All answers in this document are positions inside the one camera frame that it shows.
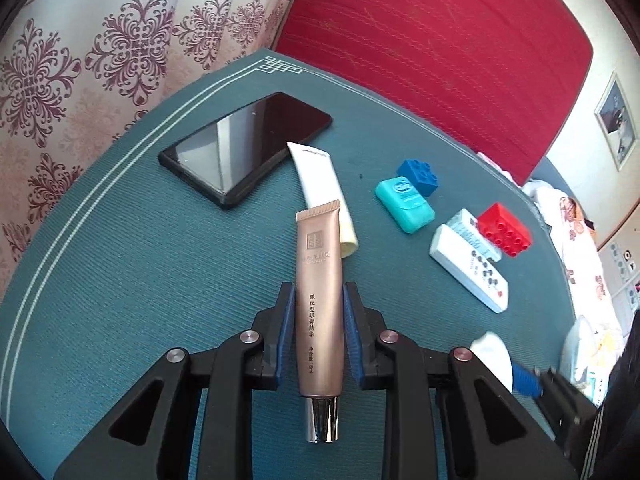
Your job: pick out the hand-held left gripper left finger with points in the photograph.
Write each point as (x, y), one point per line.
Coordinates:
(285, 335)

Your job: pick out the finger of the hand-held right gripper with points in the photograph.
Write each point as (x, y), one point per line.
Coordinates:
(527, 380)

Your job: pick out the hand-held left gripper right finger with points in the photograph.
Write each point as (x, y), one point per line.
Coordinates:
(352, 340)

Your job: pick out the white rounded plastic item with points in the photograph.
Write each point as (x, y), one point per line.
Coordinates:
(492, 355)

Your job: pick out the clear plastic bowl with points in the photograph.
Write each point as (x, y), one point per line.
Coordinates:
(582, 355)

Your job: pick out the brown cosmetic tube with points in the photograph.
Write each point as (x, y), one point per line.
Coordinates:
(320, 285)

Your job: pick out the teal dental floss container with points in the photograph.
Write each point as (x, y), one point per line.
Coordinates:
(405, 205)

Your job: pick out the white cream tube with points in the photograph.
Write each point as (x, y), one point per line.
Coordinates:
(320, 175)

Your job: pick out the white remote control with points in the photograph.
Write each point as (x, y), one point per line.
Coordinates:
(465, 265)

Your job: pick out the wooden wardrobe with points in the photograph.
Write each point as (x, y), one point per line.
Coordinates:
(622, 270)

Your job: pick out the floral blanket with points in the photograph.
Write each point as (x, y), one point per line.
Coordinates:
(575, 240)

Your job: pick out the red toy brick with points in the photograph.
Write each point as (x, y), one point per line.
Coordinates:
(502, 230)

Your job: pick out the small white barcode box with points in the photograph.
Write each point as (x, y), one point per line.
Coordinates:
(465, 225)

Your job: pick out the blue toy brick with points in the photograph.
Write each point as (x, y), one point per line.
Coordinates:
(420, 172)

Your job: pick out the white crumpled cloth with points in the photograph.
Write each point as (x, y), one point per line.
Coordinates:
(537, 190)

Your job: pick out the black smartphone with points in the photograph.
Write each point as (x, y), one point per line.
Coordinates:
(240, 145)

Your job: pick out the red mattress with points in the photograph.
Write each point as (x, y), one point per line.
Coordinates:
(440, 50)

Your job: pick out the patterned beige curtain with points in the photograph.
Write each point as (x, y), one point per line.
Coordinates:
(100, 60)

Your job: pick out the framed wall picture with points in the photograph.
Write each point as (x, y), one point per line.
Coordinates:
(617, 120)

